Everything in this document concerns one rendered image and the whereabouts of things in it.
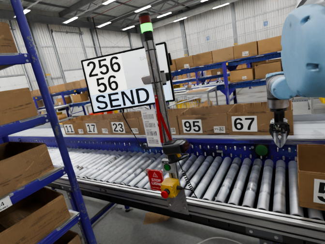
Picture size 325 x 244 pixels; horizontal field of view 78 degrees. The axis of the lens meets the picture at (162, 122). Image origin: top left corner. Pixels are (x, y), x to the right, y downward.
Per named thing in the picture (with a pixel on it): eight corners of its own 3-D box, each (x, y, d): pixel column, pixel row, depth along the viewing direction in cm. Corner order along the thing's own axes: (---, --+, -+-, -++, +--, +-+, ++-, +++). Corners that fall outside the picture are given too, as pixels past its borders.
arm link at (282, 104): (267, 97, 102) (289, 95, 97) (268, 106, 103) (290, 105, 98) (266, 100, 94) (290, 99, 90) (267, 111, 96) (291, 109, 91)
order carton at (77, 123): (65, 135, 249) (61, 122, 245) (84, 127, 273) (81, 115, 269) (86, 135, 228) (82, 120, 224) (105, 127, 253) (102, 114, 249)
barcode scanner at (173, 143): (188, 164, 90) (181, 142, 88) (166, 165, 96) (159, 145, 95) (193, 158, 95) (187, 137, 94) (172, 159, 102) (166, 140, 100)
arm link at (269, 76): (266, 74, 90) (263, 72, 99) (268, 101, 93) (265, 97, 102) (291, 70, 86) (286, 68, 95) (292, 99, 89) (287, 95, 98)
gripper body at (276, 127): (270, 134, 98) (268, 110, 95) (270, 129, 105) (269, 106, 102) (288, 134, 94) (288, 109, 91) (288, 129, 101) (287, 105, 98)
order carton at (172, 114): (141, 135, 187) (138, 117, 183) (158, 125, 211) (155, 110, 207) (179, 135, 166) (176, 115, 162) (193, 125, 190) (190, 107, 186)
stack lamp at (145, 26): (139, 32, 89) (136, 18, 88) (145, 33, 93) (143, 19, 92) (148, 29, 86) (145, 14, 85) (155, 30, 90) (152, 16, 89)
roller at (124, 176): (117, 190, 136) (111, 189, 139) (156, 156, 179) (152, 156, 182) (114, 183, 136) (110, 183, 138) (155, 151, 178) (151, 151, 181)
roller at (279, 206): (272, 221, 88) (272, 211, 87) (276, 165, 131) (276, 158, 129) (286, 224, 85) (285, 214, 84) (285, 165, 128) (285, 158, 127)
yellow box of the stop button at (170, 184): (160, 198, 101) (158, 185, 100) (169, 188, 109) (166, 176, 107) (187, 203, 94) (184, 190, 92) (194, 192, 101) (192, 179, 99)
